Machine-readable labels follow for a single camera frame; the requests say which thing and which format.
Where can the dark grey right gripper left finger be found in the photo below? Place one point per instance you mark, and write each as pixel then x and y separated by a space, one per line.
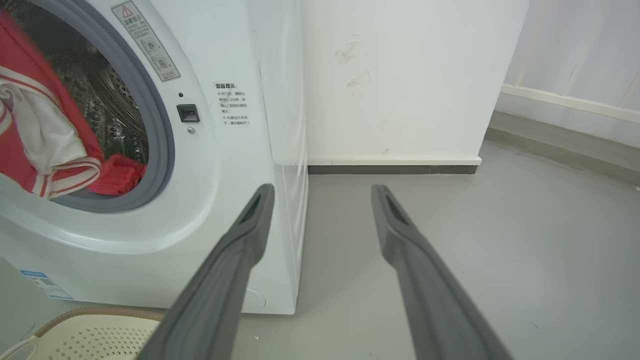
pixel 220 295

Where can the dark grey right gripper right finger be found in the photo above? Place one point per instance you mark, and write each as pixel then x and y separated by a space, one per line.
pixel 435 300

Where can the white front-loading washing machine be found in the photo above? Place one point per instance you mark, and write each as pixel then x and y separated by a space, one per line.
pixel 210 190

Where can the cream perforated laundry basket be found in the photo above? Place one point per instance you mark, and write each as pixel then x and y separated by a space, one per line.
pixel 90 337

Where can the red cloth piece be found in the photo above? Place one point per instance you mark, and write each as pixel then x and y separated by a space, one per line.
pixel 117 175

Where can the blue energy label sticker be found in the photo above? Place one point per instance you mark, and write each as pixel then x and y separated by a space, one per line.
pixel 46 284

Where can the red white striped garment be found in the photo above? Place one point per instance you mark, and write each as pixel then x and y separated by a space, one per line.
pixel 40 120

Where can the grey warning label sticker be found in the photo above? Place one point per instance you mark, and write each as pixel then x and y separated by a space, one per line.
pixel 145 40

